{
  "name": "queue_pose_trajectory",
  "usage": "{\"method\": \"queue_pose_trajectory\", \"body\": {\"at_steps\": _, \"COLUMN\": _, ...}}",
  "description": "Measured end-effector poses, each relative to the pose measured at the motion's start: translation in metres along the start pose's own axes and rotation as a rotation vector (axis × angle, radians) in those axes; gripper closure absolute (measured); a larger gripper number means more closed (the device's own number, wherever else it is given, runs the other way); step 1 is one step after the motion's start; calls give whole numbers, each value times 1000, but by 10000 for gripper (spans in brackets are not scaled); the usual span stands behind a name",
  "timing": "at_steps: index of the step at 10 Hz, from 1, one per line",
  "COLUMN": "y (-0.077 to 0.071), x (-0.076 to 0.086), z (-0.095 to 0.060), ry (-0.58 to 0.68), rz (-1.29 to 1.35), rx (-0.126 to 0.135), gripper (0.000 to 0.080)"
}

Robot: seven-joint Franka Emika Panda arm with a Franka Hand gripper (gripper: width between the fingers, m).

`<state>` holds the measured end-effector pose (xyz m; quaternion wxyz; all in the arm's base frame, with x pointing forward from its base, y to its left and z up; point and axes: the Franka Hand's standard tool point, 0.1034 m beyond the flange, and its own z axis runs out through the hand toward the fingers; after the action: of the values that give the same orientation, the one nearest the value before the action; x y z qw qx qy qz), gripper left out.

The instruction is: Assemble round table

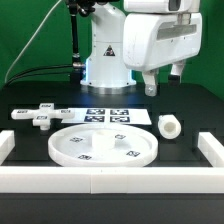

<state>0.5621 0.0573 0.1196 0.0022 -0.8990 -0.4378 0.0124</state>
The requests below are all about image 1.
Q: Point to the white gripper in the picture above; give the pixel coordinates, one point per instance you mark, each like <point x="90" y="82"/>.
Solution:
<point x="151" y="41"/>

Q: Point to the white round table top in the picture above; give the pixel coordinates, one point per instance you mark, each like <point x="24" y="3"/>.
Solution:
<point x="102" y="145"/>

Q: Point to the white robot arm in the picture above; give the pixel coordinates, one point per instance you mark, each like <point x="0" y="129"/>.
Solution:
<point x="106" y="72"/>

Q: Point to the white sheet with markers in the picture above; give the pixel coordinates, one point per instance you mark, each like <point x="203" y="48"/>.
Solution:
<point x="110" y="115"/>

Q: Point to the white right fence block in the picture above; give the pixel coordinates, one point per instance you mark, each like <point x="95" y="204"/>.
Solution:
<point x="211" y="148"/>

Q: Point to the white fence block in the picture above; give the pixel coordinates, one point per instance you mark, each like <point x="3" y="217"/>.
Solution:
<point x="211" y="148"/>
<point x="7" y="143"/>

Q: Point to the white cross-shaped table base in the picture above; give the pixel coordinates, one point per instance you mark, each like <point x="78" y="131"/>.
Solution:
<point x="42" y="116"/>

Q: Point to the white left fence block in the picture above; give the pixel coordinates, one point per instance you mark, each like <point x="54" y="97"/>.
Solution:
<point x="7" y="143"/>

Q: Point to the white front fence bar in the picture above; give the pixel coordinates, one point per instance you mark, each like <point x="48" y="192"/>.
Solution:
<point x="111" y="180"/>

